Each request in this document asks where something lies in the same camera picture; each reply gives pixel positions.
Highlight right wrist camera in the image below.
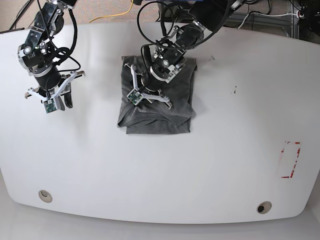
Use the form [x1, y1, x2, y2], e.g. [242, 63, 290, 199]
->
[43, 98, 60, 114]

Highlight aluminium frame stand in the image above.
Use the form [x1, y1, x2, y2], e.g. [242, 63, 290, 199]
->
[157, 0, 301, 38]

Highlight table cable grommet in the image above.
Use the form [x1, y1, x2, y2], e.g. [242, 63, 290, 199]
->
[38, 190, 53, 203]
[256, 201, 272, 215]

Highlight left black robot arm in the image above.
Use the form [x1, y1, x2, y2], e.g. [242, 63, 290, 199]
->
[126, 0, 246, 108]

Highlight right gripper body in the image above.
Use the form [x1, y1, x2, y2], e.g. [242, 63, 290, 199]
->
[24, 70, 85, 110]

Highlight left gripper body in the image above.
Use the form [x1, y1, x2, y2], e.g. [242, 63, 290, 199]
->
[124, 63, 173, 109]

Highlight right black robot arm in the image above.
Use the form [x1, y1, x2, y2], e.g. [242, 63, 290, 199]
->
[17, 0, 85, 113]

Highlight grey t-shirt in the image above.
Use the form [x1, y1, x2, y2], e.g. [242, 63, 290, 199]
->
[117, 55, 197, 135]

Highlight red tape rectangle marking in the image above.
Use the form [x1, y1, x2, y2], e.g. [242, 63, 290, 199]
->
[278, 141, 301, 179]

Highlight left table cable grommet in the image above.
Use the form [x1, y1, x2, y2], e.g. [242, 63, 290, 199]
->
[38, 190, 53, 203]

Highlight yellow cable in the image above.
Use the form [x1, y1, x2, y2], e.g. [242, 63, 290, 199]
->
[89, 0, 133, 24]

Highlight right table cable grommet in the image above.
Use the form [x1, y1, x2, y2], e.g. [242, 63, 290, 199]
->
[256, 201, 272, 215]

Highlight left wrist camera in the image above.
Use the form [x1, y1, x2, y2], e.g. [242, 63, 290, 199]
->
[126, 89, 144, 106]

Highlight white cable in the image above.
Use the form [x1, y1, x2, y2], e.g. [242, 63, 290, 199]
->
[237, 11, 301, 30]

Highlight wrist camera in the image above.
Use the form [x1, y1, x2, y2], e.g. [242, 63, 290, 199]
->
[43, 98, 60, 114]
[126, 89, 144, 106]

